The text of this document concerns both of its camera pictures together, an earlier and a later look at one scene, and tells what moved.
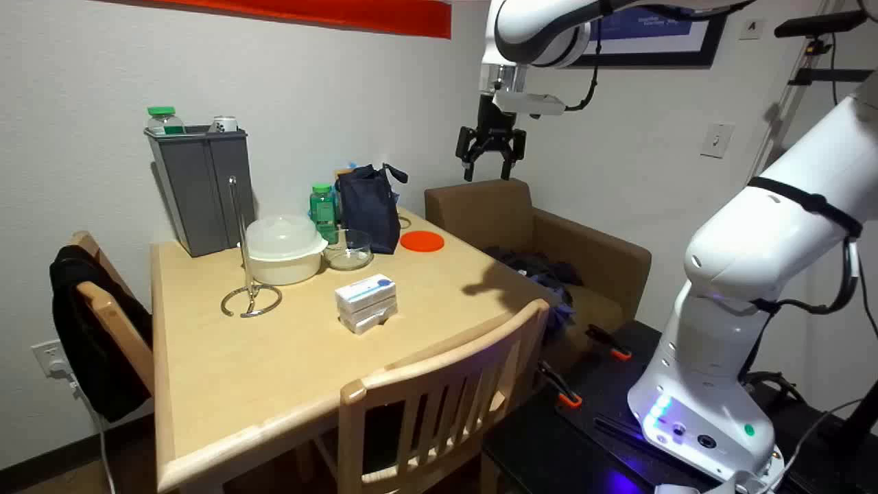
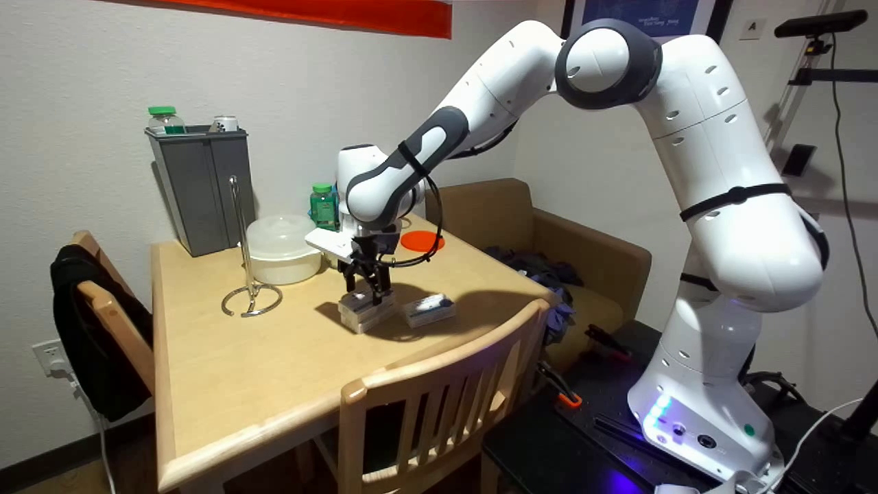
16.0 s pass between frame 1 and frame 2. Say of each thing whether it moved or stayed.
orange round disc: stayed
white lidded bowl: stayed
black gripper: moved
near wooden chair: stayed
